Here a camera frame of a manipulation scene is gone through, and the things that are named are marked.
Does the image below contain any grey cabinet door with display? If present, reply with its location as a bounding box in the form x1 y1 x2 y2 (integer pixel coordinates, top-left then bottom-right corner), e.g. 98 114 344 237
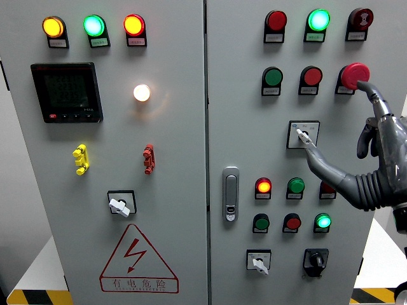
0 0 209 305

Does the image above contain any large green push button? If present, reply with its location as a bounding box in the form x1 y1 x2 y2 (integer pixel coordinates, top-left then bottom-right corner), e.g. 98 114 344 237
263 66 284 86

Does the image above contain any small red lit lamp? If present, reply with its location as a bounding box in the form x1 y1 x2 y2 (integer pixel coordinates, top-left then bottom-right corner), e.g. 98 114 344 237
255 177 273 194

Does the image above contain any large red unlit lamp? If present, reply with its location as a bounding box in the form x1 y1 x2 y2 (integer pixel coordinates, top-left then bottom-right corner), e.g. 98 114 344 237
265 10 288 32

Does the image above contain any black yellow striped tape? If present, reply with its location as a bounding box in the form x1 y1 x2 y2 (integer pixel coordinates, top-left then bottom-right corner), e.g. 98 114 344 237
6 288 74 305
348 287 401 305

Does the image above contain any black handle turn switch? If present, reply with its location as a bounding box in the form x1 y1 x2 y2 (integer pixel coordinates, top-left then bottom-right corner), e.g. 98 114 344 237
302 248 330 279

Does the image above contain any large red stop button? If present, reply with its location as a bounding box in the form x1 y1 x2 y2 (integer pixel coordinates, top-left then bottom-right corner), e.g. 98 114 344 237
340 62 371 90

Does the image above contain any large white handle turn switch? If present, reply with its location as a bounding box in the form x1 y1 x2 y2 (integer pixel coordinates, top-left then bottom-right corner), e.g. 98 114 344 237
286 119 321 150

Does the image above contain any yellow round lamp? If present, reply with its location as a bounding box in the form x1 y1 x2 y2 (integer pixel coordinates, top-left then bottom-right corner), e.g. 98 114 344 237
42 15 66 39

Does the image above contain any small green push button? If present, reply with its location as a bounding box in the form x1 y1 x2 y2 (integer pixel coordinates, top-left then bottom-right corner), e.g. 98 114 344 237
253 213 270 231

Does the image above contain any white handle switch black plate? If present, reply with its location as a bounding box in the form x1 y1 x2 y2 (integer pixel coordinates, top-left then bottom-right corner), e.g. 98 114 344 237
107 189 138 219

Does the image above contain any grey cabinet door with lock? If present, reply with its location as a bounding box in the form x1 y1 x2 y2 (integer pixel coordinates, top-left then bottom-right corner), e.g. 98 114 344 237
205 0 407 305

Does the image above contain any black display meter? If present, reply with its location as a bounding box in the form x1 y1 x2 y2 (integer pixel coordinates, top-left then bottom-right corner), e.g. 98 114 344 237
30 62 104 124

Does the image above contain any small red push button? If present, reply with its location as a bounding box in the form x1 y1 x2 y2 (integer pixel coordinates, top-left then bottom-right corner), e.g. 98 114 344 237
284 213 302 231

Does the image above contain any small green unlit lamp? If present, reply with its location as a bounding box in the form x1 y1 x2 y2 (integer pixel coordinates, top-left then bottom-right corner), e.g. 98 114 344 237
287 177 305 194

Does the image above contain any small green lit lamp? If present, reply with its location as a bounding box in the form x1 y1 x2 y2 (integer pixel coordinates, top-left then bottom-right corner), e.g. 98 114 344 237
314 212 333 229

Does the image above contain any large green lit lamp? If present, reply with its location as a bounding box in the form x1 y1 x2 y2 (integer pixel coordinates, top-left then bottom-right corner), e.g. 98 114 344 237
83 14 106 37
307 8 331 32

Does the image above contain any red warning triangle sticker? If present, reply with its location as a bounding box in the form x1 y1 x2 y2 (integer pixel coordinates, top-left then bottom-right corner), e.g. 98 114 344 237
99 223 179 294

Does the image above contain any small yellow handle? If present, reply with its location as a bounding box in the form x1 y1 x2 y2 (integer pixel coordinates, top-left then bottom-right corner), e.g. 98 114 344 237
72 144 91 176

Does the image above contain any large red push button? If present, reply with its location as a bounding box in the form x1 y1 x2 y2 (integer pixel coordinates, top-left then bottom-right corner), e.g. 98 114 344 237
301 65 324 86

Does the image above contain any white glowing lamp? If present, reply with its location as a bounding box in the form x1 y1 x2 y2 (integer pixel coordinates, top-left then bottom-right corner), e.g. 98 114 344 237
132 83 151 102

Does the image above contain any small white handle turn switch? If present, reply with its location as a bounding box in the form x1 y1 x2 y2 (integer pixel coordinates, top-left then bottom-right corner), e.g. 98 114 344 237
245 248 272 276

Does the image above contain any dark red buzzer lamp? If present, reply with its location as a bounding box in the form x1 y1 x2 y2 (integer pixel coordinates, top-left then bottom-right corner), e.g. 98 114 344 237
348 8 375 32

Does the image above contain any small dark red lamp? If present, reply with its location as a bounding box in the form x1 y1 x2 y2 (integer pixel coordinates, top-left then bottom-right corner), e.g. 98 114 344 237
319 180 337 194

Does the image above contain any small red handle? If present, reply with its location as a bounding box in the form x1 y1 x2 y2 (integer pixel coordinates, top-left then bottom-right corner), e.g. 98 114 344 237
142 144 155 175

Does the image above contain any large orange-red lit lamp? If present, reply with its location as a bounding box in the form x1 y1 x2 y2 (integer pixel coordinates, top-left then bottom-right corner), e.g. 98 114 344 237
123 13 146 37

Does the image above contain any silver door lock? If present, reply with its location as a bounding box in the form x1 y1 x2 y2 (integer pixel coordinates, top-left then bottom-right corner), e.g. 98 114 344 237
222 166 240 222

